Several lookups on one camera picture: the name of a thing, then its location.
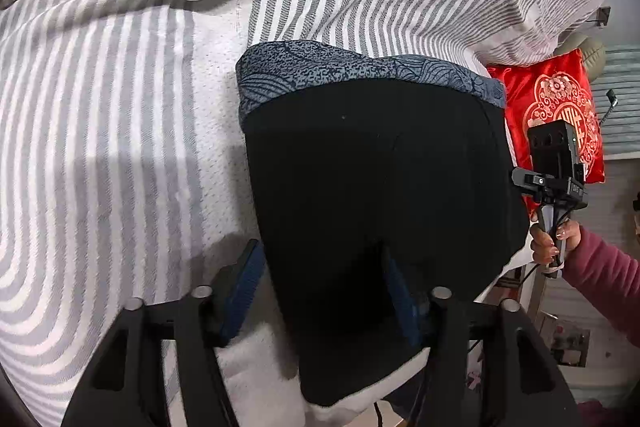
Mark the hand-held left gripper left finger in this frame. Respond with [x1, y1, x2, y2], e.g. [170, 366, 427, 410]
[60, 238, 267, 427]

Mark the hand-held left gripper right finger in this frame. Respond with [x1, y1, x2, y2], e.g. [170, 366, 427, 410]
[381, 251, 582, 427]

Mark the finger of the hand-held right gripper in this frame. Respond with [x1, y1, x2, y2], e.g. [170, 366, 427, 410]
[510, 168, 547, 202]

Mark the black pants blue patterned waistband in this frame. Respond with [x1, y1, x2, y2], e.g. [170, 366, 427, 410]
[236, 39, 532, 427]

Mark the person's right forearm pink sleeve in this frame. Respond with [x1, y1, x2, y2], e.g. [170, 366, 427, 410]
[562, 227, 640, 334]

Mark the person's right hand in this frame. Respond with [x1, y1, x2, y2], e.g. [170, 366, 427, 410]
[529, 218, 584, 267]

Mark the red embroidered cushion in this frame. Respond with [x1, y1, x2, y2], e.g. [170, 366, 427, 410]
[486, 48, 607, 186]

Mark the beige padded chair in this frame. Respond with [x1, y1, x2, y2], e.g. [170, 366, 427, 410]
[554, 32, 607, 82]

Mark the grey striped bed sheet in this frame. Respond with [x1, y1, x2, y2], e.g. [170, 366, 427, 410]
[0, 0, 536, 427]

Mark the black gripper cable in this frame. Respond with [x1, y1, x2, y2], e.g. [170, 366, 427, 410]
[515, 261, 543, 290]

